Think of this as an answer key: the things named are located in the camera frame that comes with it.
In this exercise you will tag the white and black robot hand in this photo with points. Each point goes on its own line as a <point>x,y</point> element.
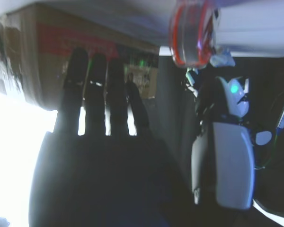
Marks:
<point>104,177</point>

